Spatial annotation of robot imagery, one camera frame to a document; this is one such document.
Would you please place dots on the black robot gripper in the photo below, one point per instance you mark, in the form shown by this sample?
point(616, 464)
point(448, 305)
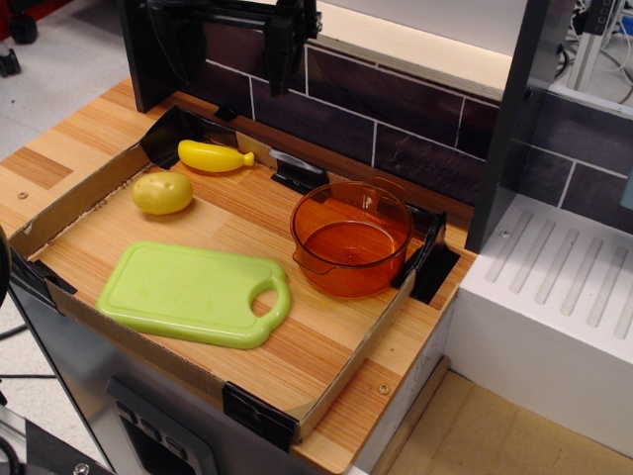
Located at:
point(184, 42)

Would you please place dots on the yellow toy potato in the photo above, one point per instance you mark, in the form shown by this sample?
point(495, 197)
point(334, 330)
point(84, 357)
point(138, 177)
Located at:
point(162, 193)

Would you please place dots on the cardboard fence with black tape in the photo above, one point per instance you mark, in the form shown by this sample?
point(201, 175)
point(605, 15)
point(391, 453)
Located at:
point(66, 201)

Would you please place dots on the orange transparent plastic pot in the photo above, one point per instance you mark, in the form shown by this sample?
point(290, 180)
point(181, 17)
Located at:
point(351, 238)

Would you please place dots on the yellow toy banana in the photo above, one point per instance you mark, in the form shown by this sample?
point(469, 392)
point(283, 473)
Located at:
point(210, 157)

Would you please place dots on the green plastic cutting board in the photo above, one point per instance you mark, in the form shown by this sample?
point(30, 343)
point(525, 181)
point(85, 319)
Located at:
point(197, 294)

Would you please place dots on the grey toy oven front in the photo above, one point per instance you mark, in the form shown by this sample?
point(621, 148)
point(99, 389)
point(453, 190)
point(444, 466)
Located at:
point(161, 444)

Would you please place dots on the white toy sink drainboard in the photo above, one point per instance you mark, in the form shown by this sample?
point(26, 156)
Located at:
point(544, 319)

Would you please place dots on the dark grey cabinet post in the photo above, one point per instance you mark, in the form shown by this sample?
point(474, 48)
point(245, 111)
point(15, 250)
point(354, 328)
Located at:
point(533, 67)

